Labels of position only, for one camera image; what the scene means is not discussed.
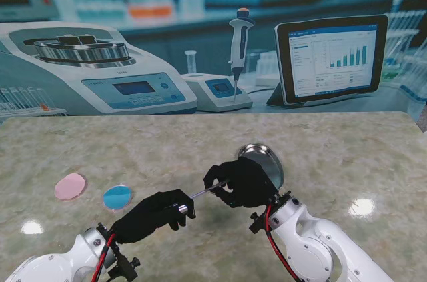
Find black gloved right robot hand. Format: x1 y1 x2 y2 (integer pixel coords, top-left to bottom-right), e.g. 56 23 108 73
203 156 280 209

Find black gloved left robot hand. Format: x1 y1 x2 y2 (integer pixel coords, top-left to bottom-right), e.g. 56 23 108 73
111 189 197 245

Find pink culture dish lid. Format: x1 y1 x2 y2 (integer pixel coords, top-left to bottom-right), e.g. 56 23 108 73
54 173 88 201

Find kidney-shaped steel tray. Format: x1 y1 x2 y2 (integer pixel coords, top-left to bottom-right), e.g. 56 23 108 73
236 143 285 189

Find printed laboratory backdrop banner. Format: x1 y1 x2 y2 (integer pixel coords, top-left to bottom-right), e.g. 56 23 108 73
0 0 427 119

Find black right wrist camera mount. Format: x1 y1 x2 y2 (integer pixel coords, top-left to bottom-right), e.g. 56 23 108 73
248 191 292 235

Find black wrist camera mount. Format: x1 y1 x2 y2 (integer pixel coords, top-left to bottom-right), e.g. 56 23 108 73
248 191 292 235
106 245 141 282

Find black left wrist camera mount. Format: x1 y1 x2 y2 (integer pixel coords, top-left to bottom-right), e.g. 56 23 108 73
106 245 141 282

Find red left wrist cable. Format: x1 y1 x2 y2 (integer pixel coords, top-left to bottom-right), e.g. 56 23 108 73
90 233 116 282

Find red wrist cable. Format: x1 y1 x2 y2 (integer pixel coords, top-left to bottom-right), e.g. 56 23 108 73
90 233 116 282
265 205 301 282

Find red right wrist cable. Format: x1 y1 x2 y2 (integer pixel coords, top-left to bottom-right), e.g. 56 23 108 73
265 205 301 282

